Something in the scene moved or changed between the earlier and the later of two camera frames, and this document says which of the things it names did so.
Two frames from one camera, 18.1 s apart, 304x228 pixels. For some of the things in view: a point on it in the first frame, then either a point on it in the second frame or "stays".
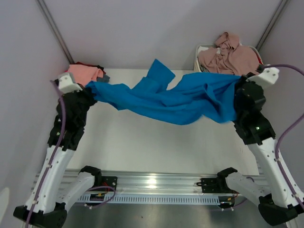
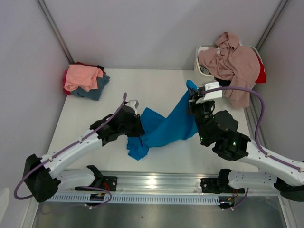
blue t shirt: x=206 y=96 to x=180 y=123
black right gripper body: x=242 y=78 to x=202 y=112
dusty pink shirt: x=227 y=57 stays
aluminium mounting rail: x=158 y=182 stays
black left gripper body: x=85 y=101 to x=133 y=129
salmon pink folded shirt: x=82 y=74 stays
